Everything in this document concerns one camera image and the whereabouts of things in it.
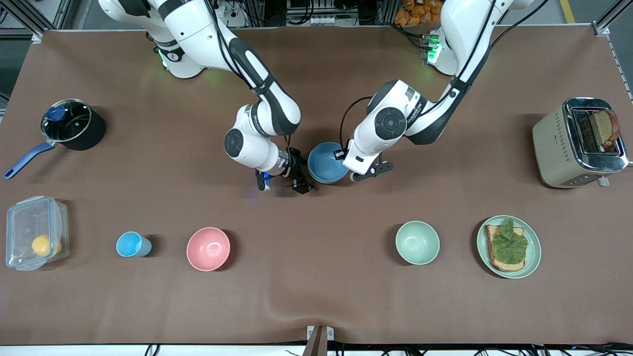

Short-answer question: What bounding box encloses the blue bowl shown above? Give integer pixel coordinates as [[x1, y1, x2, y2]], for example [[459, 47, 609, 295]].
[[307, 142, 350, 183]]

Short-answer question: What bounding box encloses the green bowl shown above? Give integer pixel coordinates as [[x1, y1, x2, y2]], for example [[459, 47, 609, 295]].
[[309, 168, 348, 185], [395, 221, 441, 266]]

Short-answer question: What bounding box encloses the pink bowl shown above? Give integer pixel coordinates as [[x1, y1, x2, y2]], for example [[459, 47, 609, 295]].
[[186, 227, 231, 272]]

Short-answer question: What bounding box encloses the brown table mat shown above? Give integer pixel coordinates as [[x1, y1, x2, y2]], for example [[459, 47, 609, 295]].
[[0, 26, 633, 346]]

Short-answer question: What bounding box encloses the bag of orange fruits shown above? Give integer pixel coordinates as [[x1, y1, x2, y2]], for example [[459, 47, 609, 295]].
[[394, 0, 446, 26]]

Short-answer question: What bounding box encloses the blue plastic cup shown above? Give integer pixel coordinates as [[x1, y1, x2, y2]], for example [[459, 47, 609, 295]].
[[116, 231, 153, 258]]

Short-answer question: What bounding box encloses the green lettuce leaf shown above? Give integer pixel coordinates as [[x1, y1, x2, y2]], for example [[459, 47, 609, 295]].
[[492, 220, 529, 266]]

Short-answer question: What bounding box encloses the toast slice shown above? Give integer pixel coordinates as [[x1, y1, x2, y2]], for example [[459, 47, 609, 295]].
[[485, 225, 526, 272]]

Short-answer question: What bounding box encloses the beige chrome toaster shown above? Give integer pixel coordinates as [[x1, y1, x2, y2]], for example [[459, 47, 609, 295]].
[[532, 97, 631, 189]]

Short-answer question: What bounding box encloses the green plate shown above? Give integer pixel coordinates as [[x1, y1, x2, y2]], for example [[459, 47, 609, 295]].
[[476, 215, 542, 279]]

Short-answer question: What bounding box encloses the brown bread slice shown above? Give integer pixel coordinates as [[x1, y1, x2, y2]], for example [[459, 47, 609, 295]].
[[591, 109, 621, 149]]

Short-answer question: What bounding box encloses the yellow lemon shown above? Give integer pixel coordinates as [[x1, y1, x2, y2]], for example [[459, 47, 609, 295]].
[[32, 234, 63, 257]]

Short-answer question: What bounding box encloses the clear plastic lidded container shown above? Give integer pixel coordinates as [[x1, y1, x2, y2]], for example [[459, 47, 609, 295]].
[[5, 196, 70, 271]]

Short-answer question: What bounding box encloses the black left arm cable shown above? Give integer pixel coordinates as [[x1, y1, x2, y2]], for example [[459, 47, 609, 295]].
[[339, 0, 549, 151]]

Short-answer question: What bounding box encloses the black cable at arm base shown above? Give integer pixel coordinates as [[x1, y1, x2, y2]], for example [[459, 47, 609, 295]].
[[393, 22, 431, 50]]

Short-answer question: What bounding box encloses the metal table edge bracket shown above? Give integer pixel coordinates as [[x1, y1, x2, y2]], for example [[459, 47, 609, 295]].
[[303, 325, 335, 356]]

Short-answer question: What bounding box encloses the black pot with blue handle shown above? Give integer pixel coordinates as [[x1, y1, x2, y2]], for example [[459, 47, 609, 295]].
[[4, 98, 106, 180]]

